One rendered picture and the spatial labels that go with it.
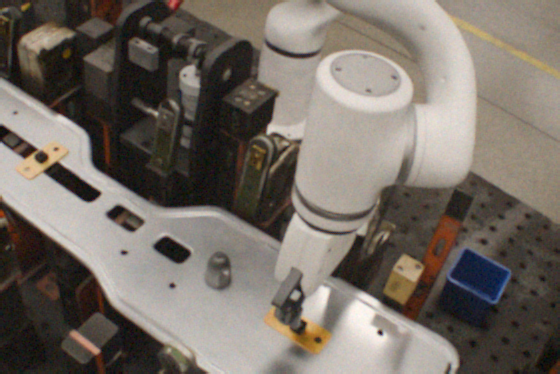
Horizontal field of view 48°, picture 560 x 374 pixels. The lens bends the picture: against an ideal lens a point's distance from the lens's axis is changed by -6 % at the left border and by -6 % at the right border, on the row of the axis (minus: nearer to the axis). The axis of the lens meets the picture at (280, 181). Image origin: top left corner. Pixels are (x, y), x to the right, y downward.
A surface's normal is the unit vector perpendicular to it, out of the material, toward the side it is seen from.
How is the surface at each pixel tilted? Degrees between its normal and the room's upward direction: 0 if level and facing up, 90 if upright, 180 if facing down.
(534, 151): 0
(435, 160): 67
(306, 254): 83
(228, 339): 0
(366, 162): 90
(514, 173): 0
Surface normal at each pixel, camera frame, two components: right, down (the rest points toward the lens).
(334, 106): -0.62, 0.50
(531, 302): 0.13, -0.70
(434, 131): 0.07, -0.26
